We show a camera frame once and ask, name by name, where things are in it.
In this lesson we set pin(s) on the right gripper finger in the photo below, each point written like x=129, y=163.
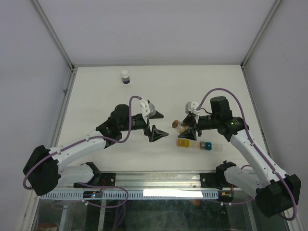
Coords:
x=189, y=120
x=189, y=134

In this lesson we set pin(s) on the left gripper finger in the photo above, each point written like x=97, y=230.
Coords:
x=156, y=134
x=153, y=113

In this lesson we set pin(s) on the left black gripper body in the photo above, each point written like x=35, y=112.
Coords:
x=137, y=124

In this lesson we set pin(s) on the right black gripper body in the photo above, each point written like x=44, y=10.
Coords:
x=206, y=122

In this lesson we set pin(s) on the clear bottle yellow pills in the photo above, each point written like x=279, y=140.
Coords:
x=183, y=127

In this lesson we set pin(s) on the clear bottle cap orange label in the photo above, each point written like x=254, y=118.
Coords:
x=176, y=124

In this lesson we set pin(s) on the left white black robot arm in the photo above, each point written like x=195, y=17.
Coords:
x=49, y=167

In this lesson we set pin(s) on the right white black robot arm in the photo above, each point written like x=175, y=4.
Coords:
x=273, y=190

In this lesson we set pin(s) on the white cap blue pill bottle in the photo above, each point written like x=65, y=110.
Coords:
x=125, y=76

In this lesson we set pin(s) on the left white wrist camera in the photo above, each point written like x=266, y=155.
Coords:
x=147, y=109

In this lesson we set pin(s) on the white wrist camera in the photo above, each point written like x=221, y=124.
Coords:
x=147, y=109
x=192, y=107

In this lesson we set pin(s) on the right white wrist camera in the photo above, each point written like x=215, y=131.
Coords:
x=192, y=107

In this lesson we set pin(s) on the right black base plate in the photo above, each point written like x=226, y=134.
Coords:
x=214, y=180

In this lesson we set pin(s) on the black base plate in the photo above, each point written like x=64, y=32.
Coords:
x=106, y=179
x=214, y=180

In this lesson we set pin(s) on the aluminium mounting rail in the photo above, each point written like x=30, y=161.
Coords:
x=139, y=180

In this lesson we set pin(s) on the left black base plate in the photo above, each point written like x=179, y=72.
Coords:
x=106, y=179

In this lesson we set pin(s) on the white slotted cable duct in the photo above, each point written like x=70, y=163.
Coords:
x=131, y=194

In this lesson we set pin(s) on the right aluminium frame post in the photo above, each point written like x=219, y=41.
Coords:
x=271, y=13

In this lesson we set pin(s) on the aluminium frame post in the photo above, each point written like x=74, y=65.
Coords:
x=52, y=33
x=271, y=13

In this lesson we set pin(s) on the left aluminium frame post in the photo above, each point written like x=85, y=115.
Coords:
x=52, y=33

